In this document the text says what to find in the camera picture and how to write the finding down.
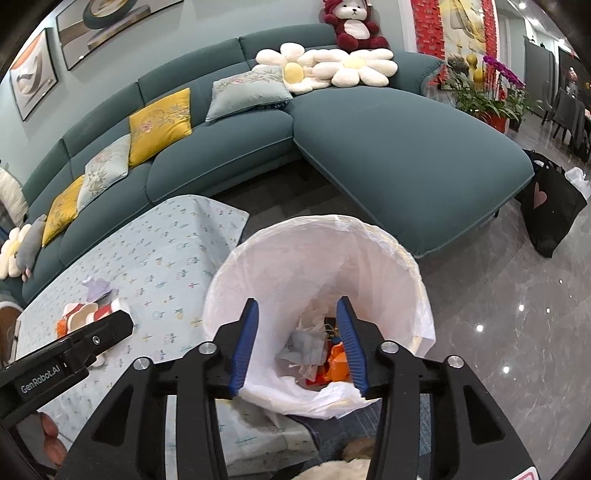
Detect orange wrapper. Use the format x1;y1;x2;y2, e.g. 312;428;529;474
304;343;351;387
56;318;68;338

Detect gold black cigarette box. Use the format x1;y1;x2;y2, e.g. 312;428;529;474
324;317;339;340

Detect red white paper cup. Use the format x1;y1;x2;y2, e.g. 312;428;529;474
86;298;131;325
63;303;98;333

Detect white tissue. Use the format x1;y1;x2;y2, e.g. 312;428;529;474
297;299;335;333

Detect grey cloth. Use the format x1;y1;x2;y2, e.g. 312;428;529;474
276;330;328;367

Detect trash bin with white liner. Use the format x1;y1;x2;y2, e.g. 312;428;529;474
202;215;436;420

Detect person's left hand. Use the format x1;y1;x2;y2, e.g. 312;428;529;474
39;412;67;466

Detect round wooden white chair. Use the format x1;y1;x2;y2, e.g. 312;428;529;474
0;301;22;368

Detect floral light blue tablecloth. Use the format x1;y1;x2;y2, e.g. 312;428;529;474
16;195;318;476

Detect left white flower cushion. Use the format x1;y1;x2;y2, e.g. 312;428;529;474
0;224;31;280

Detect white fluffy rug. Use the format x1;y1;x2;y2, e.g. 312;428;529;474
294;438;376;480

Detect grey mouse plush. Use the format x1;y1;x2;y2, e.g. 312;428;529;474
15;214;47;283

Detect left yellow embroidered cushion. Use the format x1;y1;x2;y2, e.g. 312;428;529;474
41;175;84;248

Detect yellow embroidered cushion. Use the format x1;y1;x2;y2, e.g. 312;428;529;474
128;88;192;168
41;175;84;248

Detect white sheep plush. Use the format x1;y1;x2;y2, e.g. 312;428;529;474
0;167;28;227

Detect left grey-green embroidered cushion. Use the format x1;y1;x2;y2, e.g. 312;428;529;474
76;134;131;212

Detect grey-green embroidered cushion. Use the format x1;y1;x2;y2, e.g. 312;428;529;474
205;66;293;123
76;134;131;212

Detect teal sectional sofa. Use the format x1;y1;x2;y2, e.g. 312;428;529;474
1;24;533;305

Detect right yellow embroidered cushion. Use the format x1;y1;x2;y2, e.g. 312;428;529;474
128;88;192;168

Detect black tote bag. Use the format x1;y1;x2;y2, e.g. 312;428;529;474
516;150;587;258

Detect right grey-green embroidered cushion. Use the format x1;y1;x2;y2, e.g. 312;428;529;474
205;66;293;123

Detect flower cushion beside cushions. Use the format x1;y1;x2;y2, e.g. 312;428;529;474
252;42;331;95

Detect flower cushion near bear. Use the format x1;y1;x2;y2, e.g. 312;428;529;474
312;48;399;88

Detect potted orchid plants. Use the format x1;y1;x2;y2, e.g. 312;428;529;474
443;54;531;133

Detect red white teddy bear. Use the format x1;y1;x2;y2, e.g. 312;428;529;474
324;0;389;53

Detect framed wall picture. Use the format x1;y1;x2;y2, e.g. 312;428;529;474
9;28;58;121
56;0;180;71

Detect red gold wall decoration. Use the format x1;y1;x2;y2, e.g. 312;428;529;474
410;0;498;86

